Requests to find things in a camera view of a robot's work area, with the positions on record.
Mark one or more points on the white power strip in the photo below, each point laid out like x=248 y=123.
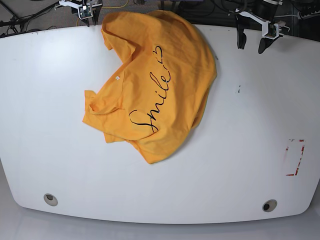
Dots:
x=308 y=13

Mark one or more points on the table grommet hole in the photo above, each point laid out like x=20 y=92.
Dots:
x=50 y=199
x=269 y=205

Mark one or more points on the yellow Smile T-shirt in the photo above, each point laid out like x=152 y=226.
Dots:
x=160 y=91

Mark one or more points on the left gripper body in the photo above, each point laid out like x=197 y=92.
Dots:
x=262 y=11

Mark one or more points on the black tripod legs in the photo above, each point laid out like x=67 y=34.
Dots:
x=17 y=23

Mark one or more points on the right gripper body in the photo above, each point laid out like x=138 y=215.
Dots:
x=76 y=3

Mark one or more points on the left table grommet hole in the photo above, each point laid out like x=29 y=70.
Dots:
x=50 y=199

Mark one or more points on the right table grommet hole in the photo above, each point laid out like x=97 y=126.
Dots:
x=269 y=205

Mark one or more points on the red tape rectangle marking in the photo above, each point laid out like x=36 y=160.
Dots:
x=293 y=156

